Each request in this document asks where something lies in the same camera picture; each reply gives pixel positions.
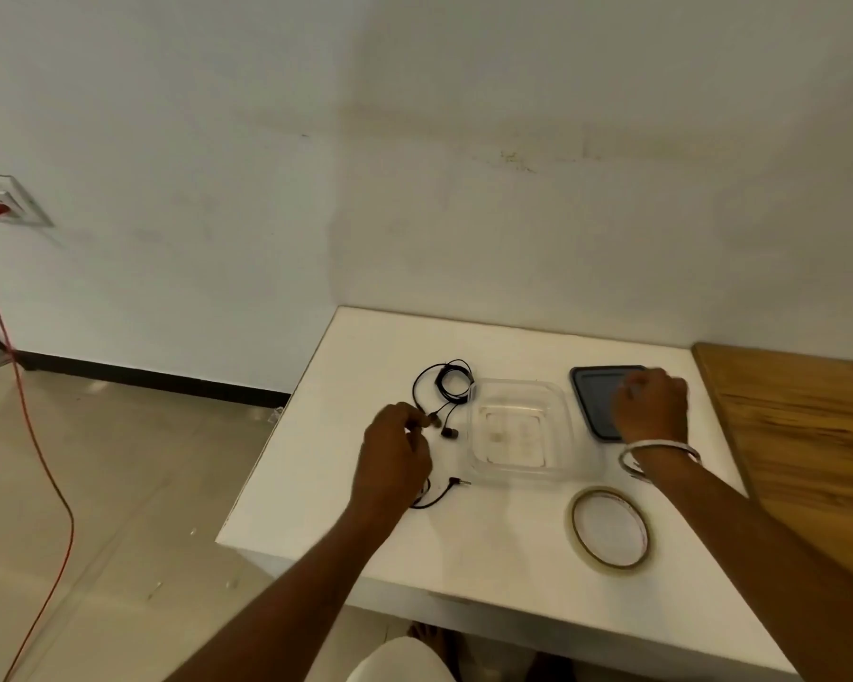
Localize person's left hand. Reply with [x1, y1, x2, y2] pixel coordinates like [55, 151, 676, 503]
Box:
[346, 402, 435, 525]

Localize person's right hand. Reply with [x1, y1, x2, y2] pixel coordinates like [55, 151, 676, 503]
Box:
[610, 368, 691, 448]

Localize black wired earphones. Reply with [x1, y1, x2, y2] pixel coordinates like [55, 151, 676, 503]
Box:
[411, 359, 476, 441]
[408, 475, 472, 511]

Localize container with grey lid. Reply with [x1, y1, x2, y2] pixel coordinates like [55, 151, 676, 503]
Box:
[465, 378, 602, 488]

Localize clear tape roll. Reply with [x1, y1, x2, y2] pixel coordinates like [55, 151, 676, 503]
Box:
[565, 486, 654, 576]

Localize person's left forearm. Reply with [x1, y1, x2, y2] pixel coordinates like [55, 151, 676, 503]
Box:
[163, 500, 407, 682]

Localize person's right forearm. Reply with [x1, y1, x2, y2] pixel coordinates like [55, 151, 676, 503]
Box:
[632, 446, 853, 682]

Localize person's left foot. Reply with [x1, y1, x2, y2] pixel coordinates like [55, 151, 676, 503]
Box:
[406, 620, 464, 675]

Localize person's white trousers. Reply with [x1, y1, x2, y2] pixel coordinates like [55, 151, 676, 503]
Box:
[346, 635, 458, 682]

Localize brown wooden board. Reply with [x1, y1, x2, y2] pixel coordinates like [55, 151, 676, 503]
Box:
[690, 341, 853, 590]

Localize black skirting board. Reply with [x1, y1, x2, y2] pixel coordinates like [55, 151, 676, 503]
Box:
[0, 315, 291, 409]

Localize silver bracelet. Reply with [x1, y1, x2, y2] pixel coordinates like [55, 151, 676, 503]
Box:
[616, 440, 703, 484]

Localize white wall socket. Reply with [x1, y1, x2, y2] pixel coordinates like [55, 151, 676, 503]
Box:
[0, 173, 55, 228]

